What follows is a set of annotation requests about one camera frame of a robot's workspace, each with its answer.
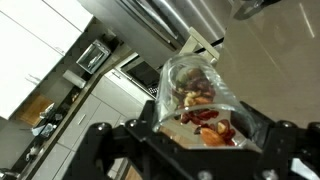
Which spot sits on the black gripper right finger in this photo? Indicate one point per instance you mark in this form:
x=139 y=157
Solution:
x=286 y=146

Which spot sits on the silver toaster oven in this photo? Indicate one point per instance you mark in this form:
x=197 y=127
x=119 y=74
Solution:
x=93 y=56

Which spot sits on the stainless steel refrigerator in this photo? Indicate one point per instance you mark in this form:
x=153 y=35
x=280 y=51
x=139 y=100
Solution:
x=156 y=23

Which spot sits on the mixed nuts and dried fruit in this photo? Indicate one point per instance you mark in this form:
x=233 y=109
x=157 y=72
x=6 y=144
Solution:
x=200 y=96

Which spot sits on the wooden cutting board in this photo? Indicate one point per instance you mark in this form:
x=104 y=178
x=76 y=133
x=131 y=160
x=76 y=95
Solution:
x=33 y=110

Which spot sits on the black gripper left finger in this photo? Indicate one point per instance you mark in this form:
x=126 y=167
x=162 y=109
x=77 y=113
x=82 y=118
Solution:
x=140 y=153

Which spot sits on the white kitchen cabinets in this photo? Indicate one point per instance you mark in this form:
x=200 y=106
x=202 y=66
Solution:
x=96 y=113
x=30 y=43

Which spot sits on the white paper towel roll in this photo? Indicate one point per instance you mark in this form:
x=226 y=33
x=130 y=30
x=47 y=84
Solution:
x=74 y=78

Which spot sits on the pile of dishes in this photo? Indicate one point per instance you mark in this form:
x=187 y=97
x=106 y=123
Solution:
x=46 y=123

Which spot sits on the white upper kitchen cabinets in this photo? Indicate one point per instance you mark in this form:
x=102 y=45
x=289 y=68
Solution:
x=30 y=43

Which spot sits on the white lower kitchen cabinets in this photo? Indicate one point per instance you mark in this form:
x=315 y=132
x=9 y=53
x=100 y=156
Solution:
x=96 y=113

